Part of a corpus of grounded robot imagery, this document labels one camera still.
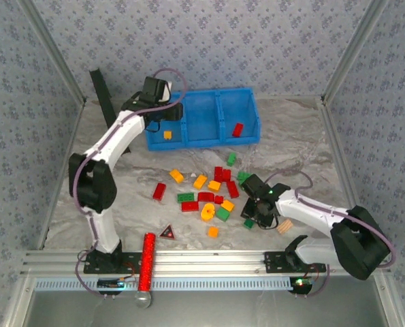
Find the green lego brick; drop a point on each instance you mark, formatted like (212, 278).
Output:
(242, 176)
(231, 159)
(223, 215)
(248, 223)
(186, 198)

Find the small red lego brick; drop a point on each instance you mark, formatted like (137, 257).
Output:
(218, 199)

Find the small orange lego brick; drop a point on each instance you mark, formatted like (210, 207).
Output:
(213, 232)

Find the orange round lego piece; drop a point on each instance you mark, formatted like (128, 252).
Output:
(203, 214)

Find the red arched lego brick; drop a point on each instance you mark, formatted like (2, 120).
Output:
(205, 197)

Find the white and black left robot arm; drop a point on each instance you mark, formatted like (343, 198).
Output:
(120, 136)

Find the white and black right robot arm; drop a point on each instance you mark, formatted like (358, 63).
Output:
(307, 209)

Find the blue three-compartment bin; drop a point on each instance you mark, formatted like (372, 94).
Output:
(202, 112)

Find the small ridged wooden block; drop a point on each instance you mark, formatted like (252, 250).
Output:
(284, 227)

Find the long black strip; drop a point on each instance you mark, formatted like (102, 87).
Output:
(101, 95)

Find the red and black triangle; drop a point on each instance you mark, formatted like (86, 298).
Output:
(168, 234)

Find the grey metal panel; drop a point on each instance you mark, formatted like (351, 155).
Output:
(222, 311)

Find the red glitter microphone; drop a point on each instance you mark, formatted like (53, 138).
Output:
(147, 259)

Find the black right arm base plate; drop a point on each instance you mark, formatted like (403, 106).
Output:
(273, 262)

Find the aluminium mounting rail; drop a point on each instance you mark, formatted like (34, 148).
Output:
(205, 262)

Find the aluminium frame post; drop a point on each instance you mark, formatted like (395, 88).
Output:
(352, 51)
(55, 51)

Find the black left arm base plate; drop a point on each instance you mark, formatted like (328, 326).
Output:
(129, 262)

